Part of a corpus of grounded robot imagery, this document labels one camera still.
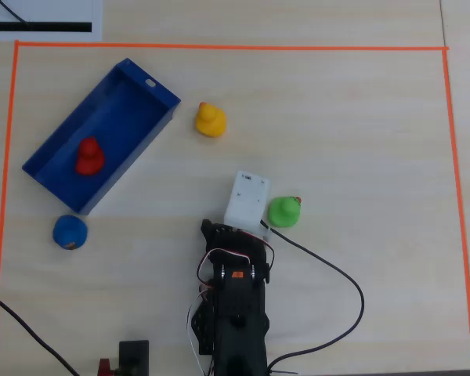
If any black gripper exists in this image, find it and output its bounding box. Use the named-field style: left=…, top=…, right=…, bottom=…
left=201, top=219, right=268, bottom=256

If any white camera box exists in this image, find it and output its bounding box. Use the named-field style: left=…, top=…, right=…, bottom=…
left=223, top=170, right=272, bottom=240

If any yellow rubber duck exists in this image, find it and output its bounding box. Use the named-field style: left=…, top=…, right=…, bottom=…
left=194, top=101, right=227, bottom=139

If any blue plastic box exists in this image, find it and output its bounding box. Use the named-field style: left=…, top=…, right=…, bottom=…
left=21, top=57, right=182, bottom=215

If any white paper with black bar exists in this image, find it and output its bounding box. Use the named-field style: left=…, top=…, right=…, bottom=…
left=0, top=0, right=103, bottom=42

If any blue rubber duck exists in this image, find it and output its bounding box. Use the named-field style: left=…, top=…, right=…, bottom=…
left=52, top=214, right=89, bottom=251

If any black clamp with red handle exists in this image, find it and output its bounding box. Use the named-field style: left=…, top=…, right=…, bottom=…
left=97, top=339, right=150, bottom=376

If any black camera cable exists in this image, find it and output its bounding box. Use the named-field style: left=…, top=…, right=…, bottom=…
left=259, top=219, right=365, bottom=376

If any orange tape line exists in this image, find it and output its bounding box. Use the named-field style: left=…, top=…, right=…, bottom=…
left=14, top=40, right=450, bottom=53
left=0, top=41, right=21, bottom=376
left=441, top=46, right=470, bottom=371

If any green rubber duck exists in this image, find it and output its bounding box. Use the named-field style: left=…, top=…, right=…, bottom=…
left=266, top=194, right=302, bottom=229

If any red rubber duck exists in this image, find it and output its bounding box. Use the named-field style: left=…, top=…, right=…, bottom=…
left=74, top=136, right=105, bottom=175

